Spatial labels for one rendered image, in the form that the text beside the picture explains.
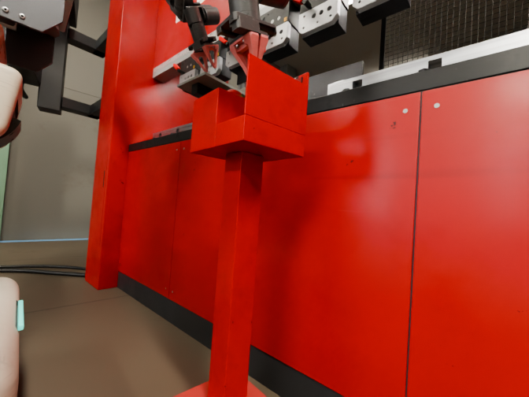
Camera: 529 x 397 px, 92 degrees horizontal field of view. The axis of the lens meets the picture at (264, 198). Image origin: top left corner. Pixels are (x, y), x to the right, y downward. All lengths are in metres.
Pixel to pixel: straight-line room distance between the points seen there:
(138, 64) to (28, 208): 2.39
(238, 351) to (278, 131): 0.45
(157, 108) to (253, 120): 1.53
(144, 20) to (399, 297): 2.02
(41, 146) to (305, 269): 3.51
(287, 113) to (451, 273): 0.45
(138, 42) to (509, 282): 2.03
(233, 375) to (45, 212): 3.45
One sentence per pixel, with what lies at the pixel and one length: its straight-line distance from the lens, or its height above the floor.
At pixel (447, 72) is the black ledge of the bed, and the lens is 0.71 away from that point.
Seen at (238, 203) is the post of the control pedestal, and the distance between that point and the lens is 0.52.
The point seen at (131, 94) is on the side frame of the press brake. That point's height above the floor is 1.19.
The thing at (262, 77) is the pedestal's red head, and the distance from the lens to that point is 0.51.
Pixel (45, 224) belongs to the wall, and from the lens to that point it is 3.88.
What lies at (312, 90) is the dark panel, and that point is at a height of 1.25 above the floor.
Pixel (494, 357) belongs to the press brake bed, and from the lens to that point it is 0.68.
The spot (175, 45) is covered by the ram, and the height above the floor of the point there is 1.47.
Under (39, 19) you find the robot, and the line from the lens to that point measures 0.81.
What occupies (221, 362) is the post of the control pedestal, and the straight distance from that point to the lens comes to 0.62.
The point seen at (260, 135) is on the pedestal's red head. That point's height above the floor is 0.68.
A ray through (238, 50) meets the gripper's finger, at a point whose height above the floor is 0.85.
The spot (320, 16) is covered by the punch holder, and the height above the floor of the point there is 1.21.
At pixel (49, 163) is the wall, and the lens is 3.88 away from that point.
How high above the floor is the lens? 0.55
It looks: 2 degrees up
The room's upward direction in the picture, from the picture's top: 4 degrees clockwise
